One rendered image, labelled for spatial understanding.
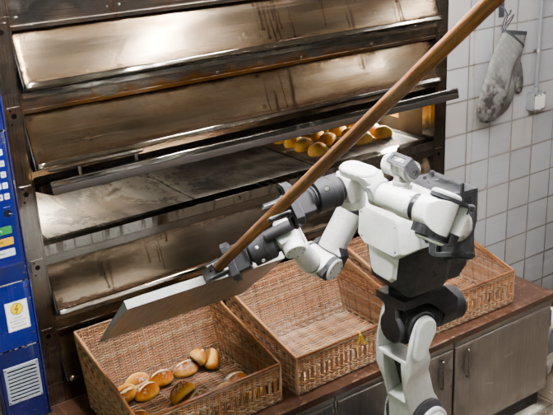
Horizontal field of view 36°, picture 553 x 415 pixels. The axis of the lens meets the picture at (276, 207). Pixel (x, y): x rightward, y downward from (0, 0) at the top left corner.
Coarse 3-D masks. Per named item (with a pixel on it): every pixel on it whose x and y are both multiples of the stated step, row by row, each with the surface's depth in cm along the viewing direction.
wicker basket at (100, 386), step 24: (192, 312) 324; (216, 312) 326; (96, 336) 303; (120, 336) 308; (144, 336) 313; (168, 336) 318; (192, 336) 324; (216, 336) 330; (240, 336) 314; (96, 360) 303; (120, 360) 308; (144, 360) 313; (264, 360) 304; (96, 384) 291; (120, 384) 308; (216, 384) 312; (240, 384) 288; (264, 384) 294; (96, 408) 298; (120, 408) 278; (144, 408) 299; (168, 408) 273; (192, 408) 279; (216, 408) 297; (240, 408) 291
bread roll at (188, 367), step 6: (186, 360) 317; (192, 360) 318; (174, 366) 317; (180, 366) 315; (186, 366) 315; (192, 366) 316; (174, 372) 315; (180, 372) 314; (186, 372) 315; (192, 372) 316
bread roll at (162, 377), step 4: (156, 372) 310; (160, 372) 310; (164, 372) 311; (168, 372) 312; (152, 376) 309; (156, 376) 309; (160, 376) 310; (164, 376) 310; (168, 376) 311; (172, 376) 313; (152, 380) 309; (156, 380) 309; (160, 380) 309; (164, 380) 310; (168, 380) 311; (160, 384) 309; (164, 384) 310; (168, 384) 312
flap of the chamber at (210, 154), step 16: (448, 96) 358; (304, 128) 319; (320, 128) 323; (208, 144) 317; (240, 144) 304; (256, 144) 308; (176, 160) 290; (192, 160) 294; (112, 176) 278; (128, 176) 281; (48, 192) 271; (64, 192) 270
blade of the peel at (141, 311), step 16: (256, 272) 276; (176, 288) 254; (192, 288) 257; (208, 288) 268; (224, 288) 279; (240, 288) 292; (128, 304) 246; (144, 304) 248; (160, 304) 259; (176, 304) 269; (192, 304) 281; (208, 304) 294; (112, 320) 258; (128, 320) 262; (144, 320) 273; (160, 320) 285; (112, 336) 275
